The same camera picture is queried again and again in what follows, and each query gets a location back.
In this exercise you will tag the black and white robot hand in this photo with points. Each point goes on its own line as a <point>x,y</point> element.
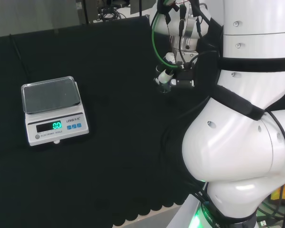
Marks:
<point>184,78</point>

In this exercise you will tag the small clear glass beaker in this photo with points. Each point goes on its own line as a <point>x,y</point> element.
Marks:
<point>164,88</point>

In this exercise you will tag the black bench cloth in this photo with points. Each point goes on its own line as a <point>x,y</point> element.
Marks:
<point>109,166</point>

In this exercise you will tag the white electronic balance steel pan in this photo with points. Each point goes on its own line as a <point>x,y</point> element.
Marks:
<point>54,118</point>

